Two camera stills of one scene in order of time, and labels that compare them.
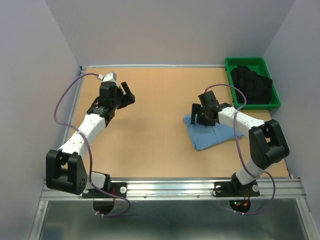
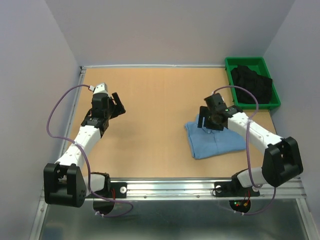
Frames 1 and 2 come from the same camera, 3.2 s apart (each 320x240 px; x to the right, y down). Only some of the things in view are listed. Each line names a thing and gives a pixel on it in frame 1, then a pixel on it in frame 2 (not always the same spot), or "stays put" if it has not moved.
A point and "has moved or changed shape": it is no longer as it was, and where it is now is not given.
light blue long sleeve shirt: x=203 y=136 has moved or changed shape
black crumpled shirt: x=256 y=89 stays put
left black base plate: x=118 y=188 stays put
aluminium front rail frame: x=140 y=190 stays put
